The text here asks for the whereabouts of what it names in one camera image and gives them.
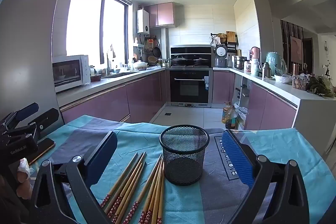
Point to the kitchen window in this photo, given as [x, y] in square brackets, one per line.
[84, 22]

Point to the dark bowl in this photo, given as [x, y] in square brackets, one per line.
[95, 78]

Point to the metal kitchen faucet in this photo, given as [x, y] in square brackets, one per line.
[109, 61]

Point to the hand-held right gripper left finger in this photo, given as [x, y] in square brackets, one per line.
[102, 158]

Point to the wooden cutting board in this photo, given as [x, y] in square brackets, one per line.
[231, 37]

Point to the steel thermos bottle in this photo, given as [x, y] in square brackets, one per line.
[266, 70]

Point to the black mesh holder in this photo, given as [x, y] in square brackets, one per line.
[183, 161]

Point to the black stove with oven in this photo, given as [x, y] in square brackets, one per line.
[189, 87]

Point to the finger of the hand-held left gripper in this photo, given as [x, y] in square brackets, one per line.
[29, 108]
[50, 115]

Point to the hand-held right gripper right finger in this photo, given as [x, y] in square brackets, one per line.
[239, 158]

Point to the pink wall picture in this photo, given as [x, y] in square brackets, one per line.
[296, 49]

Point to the leafy green vegetables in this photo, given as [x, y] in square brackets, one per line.
[321, 86]

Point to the clear plastic bag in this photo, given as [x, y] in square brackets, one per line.
[241, 115]

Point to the pink kitchen base cabinets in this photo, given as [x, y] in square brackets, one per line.
[113, 100]
[273, 111]

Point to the teal kitchen appliance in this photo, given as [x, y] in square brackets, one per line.
[274, 64]

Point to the clear food container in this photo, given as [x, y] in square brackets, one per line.
[300, 82]

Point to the yellow cooking oil bottle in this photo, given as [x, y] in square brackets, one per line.
[225, 112]

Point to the stainless steel pot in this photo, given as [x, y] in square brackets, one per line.
[239, 62]

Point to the black lidded cooking pot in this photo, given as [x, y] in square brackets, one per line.
[200, 61]
[179, 60]

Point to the teal and grey tablecloth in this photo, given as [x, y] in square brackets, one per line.
[275, 161]

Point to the white water heater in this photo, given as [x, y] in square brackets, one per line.
[143, 20]

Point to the bunch of wooden chopsticks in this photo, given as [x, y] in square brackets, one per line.
[153, 200]

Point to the white casserole pot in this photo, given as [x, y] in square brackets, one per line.
[140, 65]

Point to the pink electric kettle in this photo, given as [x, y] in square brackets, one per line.
[255, 54]

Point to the pink wall cabinets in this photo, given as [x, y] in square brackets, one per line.
[164, 14]

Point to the white rice cooker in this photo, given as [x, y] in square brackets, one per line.
[221, 56]

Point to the person's left hand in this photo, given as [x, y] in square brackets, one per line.
[23, 188]

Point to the dark smartphone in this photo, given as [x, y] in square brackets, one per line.
[43, 148]

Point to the black wall rack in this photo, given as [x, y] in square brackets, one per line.
[232, 47]

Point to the black hanging pan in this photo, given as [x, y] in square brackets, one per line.
[156, 52]

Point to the dark sauce bottle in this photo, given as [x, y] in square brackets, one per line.
[231, 119]

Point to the wall ornament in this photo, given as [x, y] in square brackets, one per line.
[325, 46]

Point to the white microwave oven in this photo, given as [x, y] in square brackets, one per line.
[68, 71]

